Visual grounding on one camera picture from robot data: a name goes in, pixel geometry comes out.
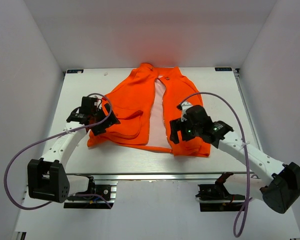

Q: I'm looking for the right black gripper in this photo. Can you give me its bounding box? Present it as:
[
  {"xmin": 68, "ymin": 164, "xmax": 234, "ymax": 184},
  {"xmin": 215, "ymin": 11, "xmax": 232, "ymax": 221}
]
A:
[{"xmin": 169, "ymin": 117, "xmax": 201, "ymax": 145}]

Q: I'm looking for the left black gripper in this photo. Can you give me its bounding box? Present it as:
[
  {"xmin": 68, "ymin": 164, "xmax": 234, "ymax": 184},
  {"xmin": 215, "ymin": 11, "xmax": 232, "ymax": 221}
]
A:
[{"xmin": 91, "ymin": 103, "xmax": 120, "ymax": 136}]

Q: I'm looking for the orange jacket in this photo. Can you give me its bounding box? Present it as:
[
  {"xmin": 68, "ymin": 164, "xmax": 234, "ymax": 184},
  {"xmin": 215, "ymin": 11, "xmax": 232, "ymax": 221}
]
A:
[{"xmin": 87, "ymin": 63, "xmax": 211, "ymax": 158}]

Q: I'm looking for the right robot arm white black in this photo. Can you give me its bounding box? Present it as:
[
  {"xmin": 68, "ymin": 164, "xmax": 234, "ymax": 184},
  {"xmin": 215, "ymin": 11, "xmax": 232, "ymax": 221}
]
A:
[{"xmin": 170, "ymin": 102, "xmax": 300, "ymax": 214}]

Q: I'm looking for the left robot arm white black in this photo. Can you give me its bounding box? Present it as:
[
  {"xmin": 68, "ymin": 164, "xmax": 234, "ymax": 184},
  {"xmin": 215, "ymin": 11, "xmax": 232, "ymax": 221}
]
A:
[{"xmin": 27, "ymin": 93, "xmax": 120, "ymax": 203}]

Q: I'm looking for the left blue table label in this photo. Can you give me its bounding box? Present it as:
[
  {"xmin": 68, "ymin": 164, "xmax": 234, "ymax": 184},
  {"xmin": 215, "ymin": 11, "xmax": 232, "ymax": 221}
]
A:
[{"xmin": 66, "ymin": 69, "xmax": 84, "ymax": 74}]

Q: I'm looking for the blue table label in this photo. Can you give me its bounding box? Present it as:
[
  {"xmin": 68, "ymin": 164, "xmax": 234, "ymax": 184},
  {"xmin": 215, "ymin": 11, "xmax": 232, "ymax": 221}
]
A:
[
  {"xmin": 214, "ymin": 67, "xmax": 233, "ymax": 72},
  {"xmin": 66, "ymin": 69, "xmax": 84, "ymax": 74}
]

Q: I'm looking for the right blue table label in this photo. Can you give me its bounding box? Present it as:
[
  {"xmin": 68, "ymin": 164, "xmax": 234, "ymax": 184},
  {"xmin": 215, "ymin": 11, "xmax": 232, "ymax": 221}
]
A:
[{"xmin": 214, "ymin": 67, "xmax": 233, "ymax": 72}]

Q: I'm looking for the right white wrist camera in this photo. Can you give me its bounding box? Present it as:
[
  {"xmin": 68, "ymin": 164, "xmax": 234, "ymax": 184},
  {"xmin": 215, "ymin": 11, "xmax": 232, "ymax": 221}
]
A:
[{"xmin": 177, "ymin": 101, "xmax": 193, "ymax": 122}]

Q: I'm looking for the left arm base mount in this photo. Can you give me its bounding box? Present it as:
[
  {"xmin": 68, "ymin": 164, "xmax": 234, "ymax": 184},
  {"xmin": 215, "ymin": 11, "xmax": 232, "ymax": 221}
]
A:
[{"xmin": 63, "ymin": 176, "xmax": 118, "ymax": 210}]

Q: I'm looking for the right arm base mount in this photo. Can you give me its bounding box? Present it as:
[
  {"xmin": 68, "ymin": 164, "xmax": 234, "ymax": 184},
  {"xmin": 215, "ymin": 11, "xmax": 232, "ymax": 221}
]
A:
[{"xmin": 195, "ymin": 172, "xmax": 246, "ymax": 212}]

